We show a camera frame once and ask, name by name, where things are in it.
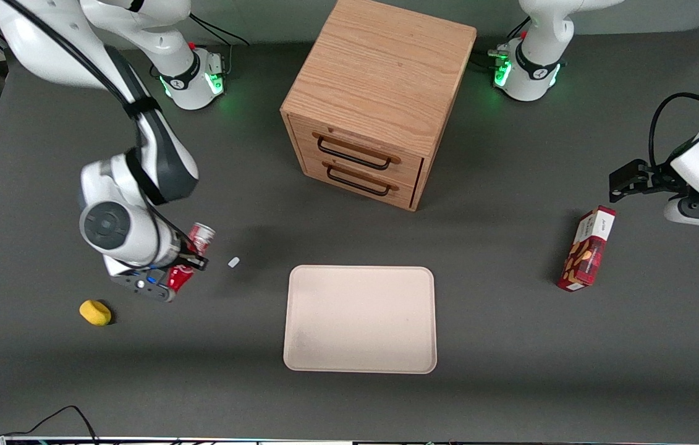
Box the red coke bottle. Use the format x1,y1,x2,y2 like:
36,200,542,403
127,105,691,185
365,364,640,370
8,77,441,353
166,222,216,292

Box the yellow sponge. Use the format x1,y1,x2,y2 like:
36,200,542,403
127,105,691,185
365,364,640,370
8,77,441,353
79,300,112,326

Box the red snack box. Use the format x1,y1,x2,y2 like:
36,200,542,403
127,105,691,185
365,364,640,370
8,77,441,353
557,206,617,292

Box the black drawer handle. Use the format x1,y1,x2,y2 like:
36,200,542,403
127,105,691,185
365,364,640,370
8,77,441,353
316,136,392,171
326,165,392,197

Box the black base cable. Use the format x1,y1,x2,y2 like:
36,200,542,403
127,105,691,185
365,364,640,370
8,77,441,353
189,14,251,81
472,17,532,69

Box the wooden drawer front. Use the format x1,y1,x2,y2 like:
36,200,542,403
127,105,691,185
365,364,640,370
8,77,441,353
290,116,425,186
301,153,419,210

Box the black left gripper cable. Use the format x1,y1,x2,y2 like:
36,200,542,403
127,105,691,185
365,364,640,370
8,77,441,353
649,93,699,167

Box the black right base cable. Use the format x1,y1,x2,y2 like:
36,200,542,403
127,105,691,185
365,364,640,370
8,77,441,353
189,14,251,81

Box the black left base cable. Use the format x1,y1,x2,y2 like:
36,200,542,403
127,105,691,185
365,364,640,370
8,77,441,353
472,17,532,69

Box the black table edge cable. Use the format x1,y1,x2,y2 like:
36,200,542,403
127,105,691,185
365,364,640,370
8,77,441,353
0,405,100,445

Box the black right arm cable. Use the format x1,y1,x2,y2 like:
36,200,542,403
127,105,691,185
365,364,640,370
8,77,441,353
0,0,167,266

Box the wooden drawer cabinet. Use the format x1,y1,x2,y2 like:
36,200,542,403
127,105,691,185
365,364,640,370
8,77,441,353
280,0,478,212

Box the beige plastic tray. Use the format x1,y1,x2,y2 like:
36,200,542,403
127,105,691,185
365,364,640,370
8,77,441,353
283,265,438,375

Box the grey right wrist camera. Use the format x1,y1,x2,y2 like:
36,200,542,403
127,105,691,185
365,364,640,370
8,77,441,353
110,267,178,303

